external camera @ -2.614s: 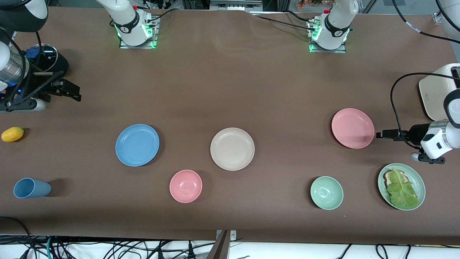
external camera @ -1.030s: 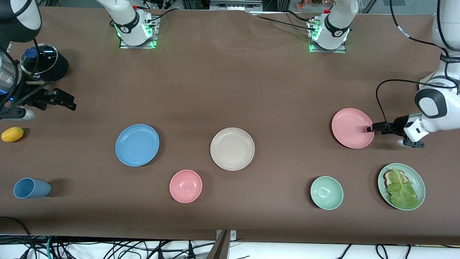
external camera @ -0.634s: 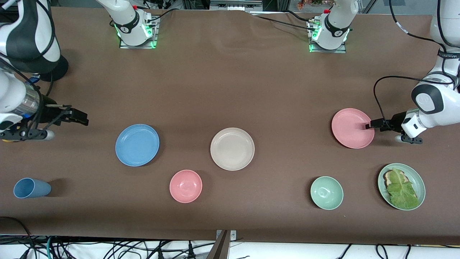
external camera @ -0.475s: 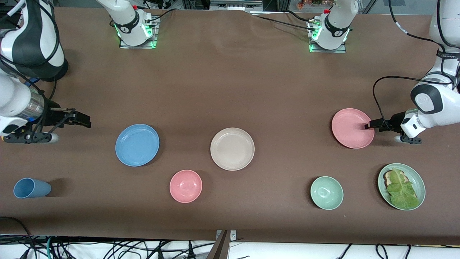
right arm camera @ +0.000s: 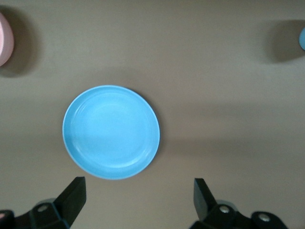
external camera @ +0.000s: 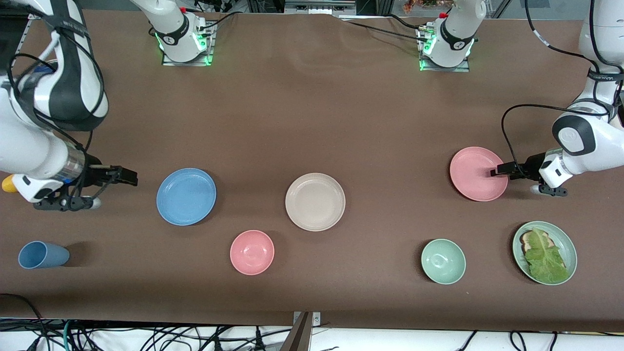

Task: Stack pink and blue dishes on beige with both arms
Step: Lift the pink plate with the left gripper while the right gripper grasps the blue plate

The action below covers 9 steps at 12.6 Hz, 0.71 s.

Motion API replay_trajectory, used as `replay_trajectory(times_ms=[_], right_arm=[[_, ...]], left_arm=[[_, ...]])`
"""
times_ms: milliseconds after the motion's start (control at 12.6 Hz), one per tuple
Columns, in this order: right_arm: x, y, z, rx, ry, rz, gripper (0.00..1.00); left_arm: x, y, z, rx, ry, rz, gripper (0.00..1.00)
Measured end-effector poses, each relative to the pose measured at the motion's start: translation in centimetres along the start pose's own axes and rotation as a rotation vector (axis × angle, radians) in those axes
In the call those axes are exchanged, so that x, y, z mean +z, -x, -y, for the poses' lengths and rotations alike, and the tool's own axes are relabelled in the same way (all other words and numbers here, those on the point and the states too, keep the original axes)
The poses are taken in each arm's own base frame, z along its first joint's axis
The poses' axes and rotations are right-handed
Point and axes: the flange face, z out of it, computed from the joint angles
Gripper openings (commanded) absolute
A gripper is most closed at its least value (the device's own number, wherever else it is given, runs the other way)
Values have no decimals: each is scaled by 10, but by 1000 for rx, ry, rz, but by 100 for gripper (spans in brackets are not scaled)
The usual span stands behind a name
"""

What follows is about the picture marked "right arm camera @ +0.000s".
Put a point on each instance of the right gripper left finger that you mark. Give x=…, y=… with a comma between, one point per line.
x=66, y=205

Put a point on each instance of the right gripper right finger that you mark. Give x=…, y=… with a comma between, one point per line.
x=207, y=210

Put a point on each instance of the blue plate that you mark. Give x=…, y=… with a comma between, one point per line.
x=110, y=132

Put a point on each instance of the brown table cover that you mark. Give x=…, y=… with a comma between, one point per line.
x=214, y=71

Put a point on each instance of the small pink bowl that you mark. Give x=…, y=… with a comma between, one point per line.
x=4, y=40

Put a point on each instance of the blue cup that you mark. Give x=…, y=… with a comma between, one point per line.
x=303, y=38

